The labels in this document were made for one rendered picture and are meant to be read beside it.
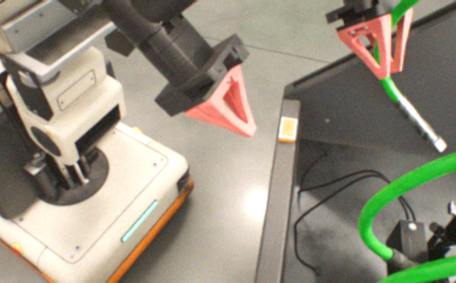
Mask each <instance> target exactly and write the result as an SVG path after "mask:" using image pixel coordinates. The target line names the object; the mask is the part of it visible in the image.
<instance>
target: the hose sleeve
mask: <svg viewBox="0 0 456 283"><path fill-rule="evenodd" d="M393 104H394V106H395V107H396V108H397V109H398V111H400V112H401V114H402V115H403V116H404V117H405V118H406V121H407V122H409V123H410V124H411V126H412V127H413V128H414V129H415V130H416V132H417V134H418V135H420V136H421V138H422V139H423V140H424V141H425V142H426V143H427V144H432V143H434V142H436V141H437V139H438V136H437V134H436V133H435V131H434V130H433V129H432V128H431V126H430V125H429V124H428V123H427V122H426V121H424V119H423V117H422V116H421V115H420V113H419V112H418V111H417V110H416V109H415V107H414V106H413V105H412V104H411V102H410V101H408V100H407V99H406V97H405V96H404V95H402V98H401V99H400V100H398V101H397V102H393Z"/></svg>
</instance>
